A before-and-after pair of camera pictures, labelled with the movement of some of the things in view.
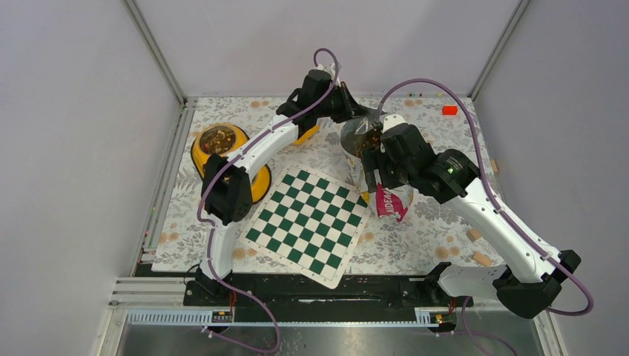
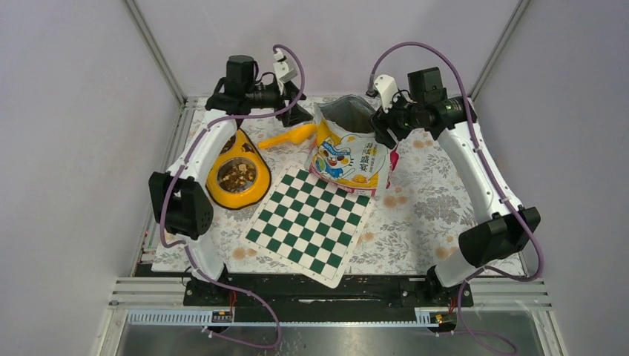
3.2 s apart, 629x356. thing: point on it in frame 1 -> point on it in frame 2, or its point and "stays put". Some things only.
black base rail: x=291 y=289 stays put
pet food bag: x=360 y=133 -> x=346 y=154
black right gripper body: x=392 y=174 -> x=401 y=118
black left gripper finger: x=354 y=105 -> x=297 y=115
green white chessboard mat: x=308 y=224 stays put
